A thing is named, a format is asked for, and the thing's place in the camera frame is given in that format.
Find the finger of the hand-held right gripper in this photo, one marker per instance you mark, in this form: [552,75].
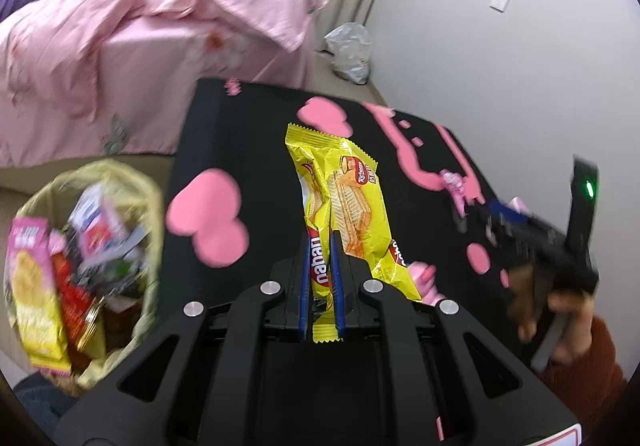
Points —
[480,223]
[505,212]

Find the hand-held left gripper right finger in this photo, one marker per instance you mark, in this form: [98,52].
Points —
[339,286]

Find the person's right hand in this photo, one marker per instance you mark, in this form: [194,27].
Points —
[522,296]

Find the person's right forearm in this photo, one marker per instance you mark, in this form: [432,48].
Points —
[595,366]

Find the black tablecloth with pink hearts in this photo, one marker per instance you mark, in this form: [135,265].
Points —
[250,136]

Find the pink snack packet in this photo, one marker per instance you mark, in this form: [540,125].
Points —
[35,286]

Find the yellow wafer packet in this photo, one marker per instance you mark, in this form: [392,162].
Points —
[350,206]

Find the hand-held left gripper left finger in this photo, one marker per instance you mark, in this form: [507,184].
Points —
[303,286]

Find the white wall switch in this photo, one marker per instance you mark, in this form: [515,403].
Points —
[499,1]

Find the pink floral duvet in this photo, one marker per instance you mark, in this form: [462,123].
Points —
[100,11]

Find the small pink wrapper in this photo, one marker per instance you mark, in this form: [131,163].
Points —
[457,188]

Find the white plastic bag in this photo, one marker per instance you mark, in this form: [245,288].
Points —
[350,51]

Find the bin with yellow-green bag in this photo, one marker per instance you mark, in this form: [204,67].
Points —
[125,176]

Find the person's jeans leg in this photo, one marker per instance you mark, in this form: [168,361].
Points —
[45,401]

